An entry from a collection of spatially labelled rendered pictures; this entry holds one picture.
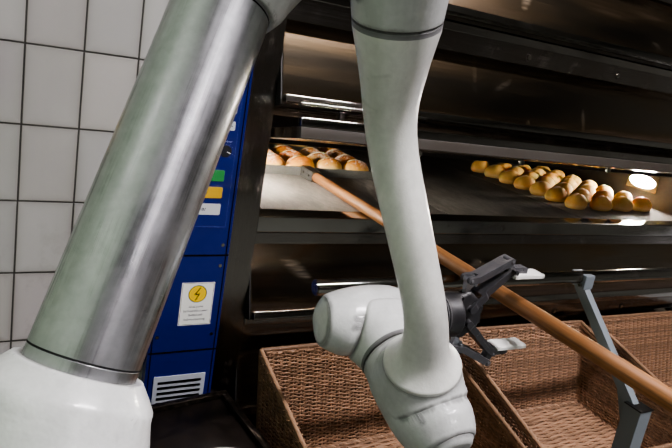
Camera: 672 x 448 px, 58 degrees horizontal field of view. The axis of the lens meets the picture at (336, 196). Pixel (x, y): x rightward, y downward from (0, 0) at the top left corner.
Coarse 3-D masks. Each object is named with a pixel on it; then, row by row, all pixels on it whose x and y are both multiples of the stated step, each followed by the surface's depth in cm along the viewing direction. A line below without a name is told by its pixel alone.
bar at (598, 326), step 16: (544, 272) 137; (560, 272) 140; (576, 272) 142; (592, 272) 144; (608, 272) 147; (624, 272) 150; (640, 272) 153; (656, 272) 156; (320, 288) 109; (336, 288) 110; (448, 288) 123; (576, 288) 144; (592, 304) 141; (592, 320) 140; (608, 336) 138; (624, 384) 132; (624, 400) 132; (624, 416) 131; (640, 416) 128; (624, 432) 131; (640, 432) 130
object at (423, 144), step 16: (272, 128) 137; (288, 128) 129; (304, 128) 124; (320, 128) 126; (352, 144) 140; (432, 144) 140; (448, 144) 142; (464, 144) 144; (528, 160) 166; (544, 160) 157; (560, 160) 160; (576, 160) 163; (592, 160) 166; (608, 160) 169; (624, 160) 172
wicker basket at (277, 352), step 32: (288, 352) 151; (320, 352) 155; (288, 384) 151; (320, 384) 155; (352, 384) 160; (256, 416) 147; (288, 416) 131; (320, 416) 155; (352, 416) 160; (480, 416) 156
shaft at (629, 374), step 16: (320, 176) 182; (336, 192) 171; (368, 208) 155; (448, 256) 127; (464, 272) 121; (512, 304) 109; (528, 304) 107; (528, 320) 106; (544, 320) 103; (560, 336) 99; (576, 336) 97; (592, 352) 94; (608, 352) 93; (608, 368) 91; (624, 368) 89; (640, 384) 87; (656, 384) 85; (656, 400) 84
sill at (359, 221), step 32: (288, 224) 145; (320, 224) 149; (352, 224) 153; (448, 224) 168; (480, 224) 174; (512, 224) 180; (544, 224) 186; (576, 224) 193; (608, 224) 200; (640, 224) 209
